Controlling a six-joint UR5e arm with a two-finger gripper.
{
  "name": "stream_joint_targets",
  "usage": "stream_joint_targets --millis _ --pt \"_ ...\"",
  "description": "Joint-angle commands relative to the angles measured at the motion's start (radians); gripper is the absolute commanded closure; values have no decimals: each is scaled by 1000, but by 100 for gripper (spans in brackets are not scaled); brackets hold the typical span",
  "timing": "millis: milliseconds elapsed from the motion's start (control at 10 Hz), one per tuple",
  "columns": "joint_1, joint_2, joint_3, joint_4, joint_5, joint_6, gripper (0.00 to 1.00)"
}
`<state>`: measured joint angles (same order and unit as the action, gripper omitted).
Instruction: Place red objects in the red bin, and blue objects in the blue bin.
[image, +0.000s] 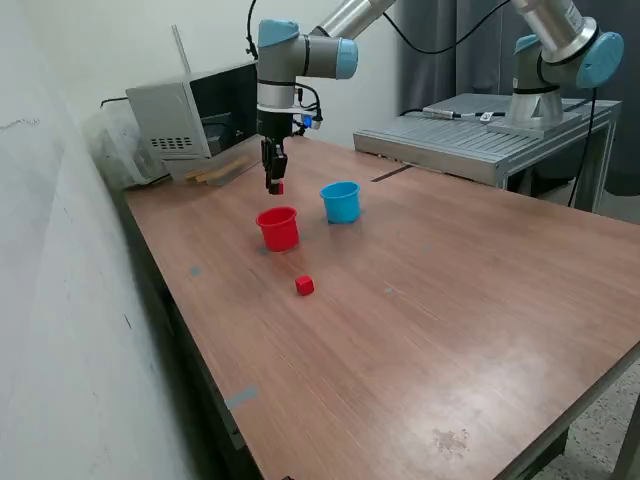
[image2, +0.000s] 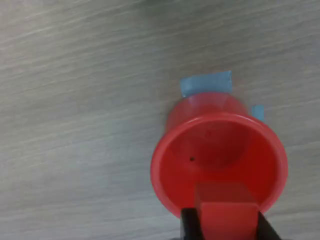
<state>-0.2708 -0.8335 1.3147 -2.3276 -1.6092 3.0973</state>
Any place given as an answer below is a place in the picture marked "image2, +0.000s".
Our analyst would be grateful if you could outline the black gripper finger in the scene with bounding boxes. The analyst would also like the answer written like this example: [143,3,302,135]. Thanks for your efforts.
[180,207,205,240]
[256,209,282,240]

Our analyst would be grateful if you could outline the red plastic bin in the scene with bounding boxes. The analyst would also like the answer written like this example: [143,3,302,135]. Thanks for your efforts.
[149,91,289,220]

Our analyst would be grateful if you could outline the wide blue tape piece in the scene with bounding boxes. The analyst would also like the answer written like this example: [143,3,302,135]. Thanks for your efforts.
[179,70,233,98]

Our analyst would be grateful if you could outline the red cube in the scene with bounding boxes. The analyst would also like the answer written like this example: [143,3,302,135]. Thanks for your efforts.
[194,182,260,240]

